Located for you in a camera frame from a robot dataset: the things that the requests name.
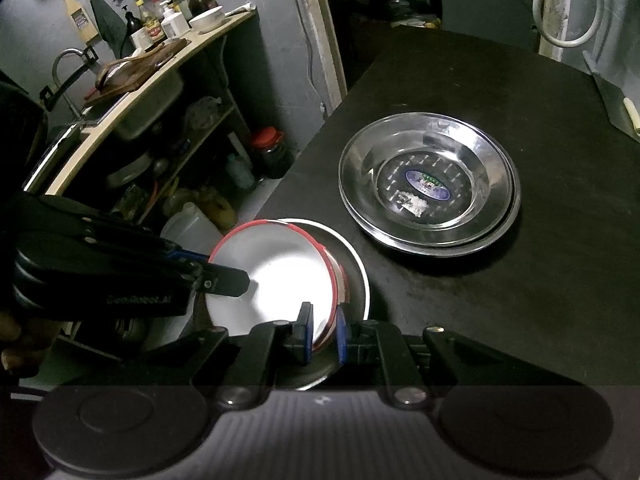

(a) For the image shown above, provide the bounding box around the white enamel bowl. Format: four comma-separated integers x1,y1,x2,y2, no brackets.
205,220,337,351
320,247,349,349

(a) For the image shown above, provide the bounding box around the translucent plastic jug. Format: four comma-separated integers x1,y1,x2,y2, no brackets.
160,202,222,257

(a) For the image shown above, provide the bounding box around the red lid jar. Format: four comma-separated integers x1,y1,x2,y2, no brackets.
250,127,292,179

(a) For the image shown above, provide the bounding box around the wooden counter shelf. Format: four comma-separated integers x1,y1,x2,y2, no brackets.
46,10,257,195

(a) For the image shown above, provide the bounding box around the metal sink faucet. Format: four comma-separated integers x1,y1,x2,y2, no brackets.
39,45,101,122

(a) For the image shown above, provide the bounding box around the wooden cutting board hanging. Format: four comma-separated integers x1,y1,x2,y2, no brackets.
63,0,99,44

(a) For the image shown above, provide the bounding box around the white bowl on counter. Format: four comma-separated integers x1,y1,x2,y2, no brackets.
189,6,226,34

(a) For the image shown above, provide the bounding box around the white plastic bottle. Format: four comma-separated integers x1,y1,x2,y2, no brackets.
160,1,190,39

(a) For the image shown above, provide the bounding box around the cleaver with cream handle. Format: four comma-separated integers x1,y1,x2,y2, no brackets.
582,50,639,142

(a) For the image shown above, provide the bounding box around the white looped cable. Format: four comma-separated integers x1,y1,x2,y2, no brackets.
531,0,606,50

